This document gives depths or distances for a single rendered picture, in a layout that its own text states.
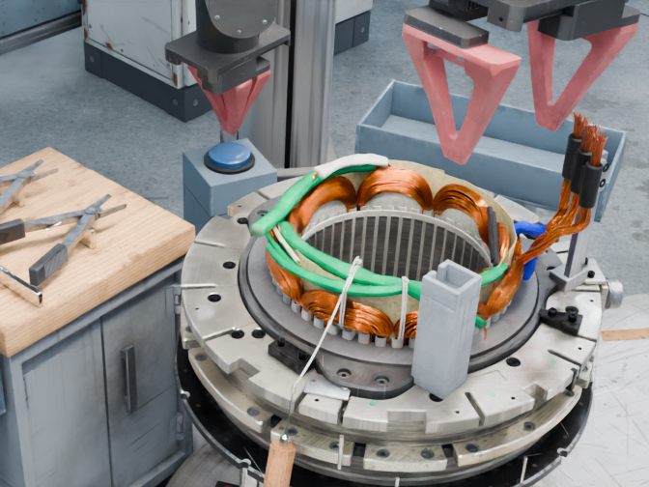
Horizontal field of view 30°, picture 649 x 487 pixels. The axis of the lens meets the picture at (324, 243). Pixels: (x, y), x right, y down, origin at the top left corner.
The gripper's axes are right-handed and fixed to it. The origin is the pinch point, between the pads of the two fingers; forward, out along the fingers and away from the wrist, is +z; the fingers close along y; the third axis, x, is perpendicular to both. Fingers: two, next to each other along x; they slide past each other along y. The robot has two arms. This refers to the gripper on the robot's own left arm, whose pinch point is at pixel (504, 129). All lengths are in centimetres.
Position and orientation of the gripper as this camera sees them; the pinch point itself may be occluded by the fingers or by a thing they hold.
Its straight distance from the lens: 70.3
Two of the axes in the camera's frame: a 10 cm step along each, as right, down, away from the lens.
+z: -0.9, 8.6, 5.0
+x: -6.7, -4.2, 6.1
